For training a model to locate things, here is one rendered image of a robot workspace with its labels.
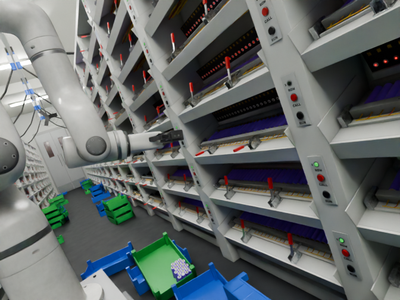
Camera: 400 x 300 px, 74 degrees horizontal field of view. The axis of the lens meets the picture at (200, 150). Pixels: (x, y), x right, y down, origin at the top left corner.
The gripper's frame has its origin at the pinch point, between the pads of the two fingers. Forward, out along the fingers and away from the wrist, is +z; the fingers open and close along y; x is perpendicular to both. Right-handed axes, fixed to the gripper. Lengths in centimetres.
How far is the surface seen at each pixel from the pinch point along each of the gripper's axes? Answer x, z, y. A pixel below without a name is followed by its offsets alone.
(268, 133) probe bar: -4.0, 22.8, 17.5
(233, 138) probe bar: -3.9, 22.6, -1.1
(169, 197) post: -36, 28, -100
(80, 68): 105, -1, -240
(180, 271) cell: -59, 6, -37
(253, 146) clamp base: -7.3, 19.5, 13.3
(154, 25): 47, 9, -22
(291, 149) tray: -9.3, 19.5, 28.4
